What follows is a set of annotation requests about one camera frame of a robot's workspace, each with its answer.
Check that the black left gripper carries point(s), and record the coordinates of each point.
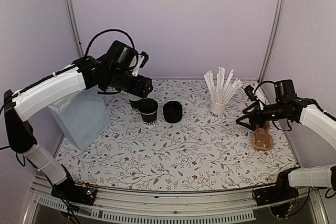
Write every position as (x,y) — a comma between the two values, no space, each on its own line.
(141,89)

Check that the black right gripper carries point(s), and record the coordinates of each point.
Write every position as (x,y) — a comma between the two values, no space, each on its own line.
(253,120)

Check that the stack of paper cups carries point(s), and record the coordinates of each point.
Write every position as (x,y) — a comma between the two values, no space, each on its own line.
(134,101)

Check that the brown cardboard cup carrier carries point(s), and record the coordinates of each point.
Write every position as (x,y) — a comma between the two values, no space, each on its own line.
(261,138)

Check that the stack of black lids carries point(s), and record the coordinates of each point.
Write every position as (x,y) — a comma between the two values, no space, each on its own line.
(172,111)

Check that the white paper bag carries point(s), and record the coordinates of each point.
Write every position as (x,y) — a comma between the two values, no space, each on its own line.
(81,116)

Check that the black paper coffee cup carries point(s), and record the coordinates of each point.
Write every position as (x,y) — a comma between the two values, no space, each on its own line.
(149,119)

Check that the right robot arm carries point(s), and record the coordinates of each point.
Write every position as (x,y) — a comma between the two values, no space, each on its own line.
(304,111)

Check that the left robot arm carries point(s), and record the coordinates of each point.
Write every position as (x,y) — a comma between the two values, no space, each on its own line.
(118,68)

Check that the white cup holding straws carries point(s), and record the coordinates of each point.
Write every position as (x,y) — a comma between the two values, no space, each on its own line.
(217,109)

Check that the bundle of white wrapped straws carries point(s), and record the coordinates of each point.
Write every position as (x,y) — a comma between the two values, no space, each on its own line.
(221,88)

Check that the floral tablecloth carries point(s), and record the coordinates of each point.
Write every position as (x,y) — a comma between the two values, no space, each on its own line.
(198,153)

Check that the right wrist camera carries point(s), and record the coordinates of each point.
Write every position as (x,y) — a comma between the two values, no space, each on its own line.
(255,96)

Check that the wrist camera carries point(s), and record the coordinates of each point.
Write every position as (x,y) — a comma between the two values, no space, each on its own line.
(255,96)
(138,62)

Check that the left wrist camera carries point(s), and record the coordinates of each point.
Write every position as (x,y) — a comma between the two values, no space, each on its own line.
(138,62)

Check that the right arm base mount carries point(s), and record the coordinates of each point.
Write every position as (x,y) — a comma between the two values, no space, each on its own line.
(280,199)

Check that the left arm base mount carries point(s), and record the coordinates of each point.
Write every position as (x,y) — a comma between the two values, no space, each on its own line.
(68,191)

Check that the front aluminium rail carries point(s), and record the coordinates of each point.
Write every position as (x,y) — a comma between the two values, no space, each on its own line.
(127,205)

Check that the left aluminium frame post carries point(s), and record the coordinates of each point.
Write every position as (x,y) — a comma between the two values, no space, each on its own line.
(74,28)

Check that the aluminium frame post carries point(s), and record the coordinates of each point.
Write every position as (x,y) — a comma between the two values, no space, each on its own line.
(271,40)
(74,28)

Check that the right aluminium frame post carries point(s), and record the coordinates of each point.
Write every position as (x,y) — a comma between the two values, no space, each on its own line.
(271,40)

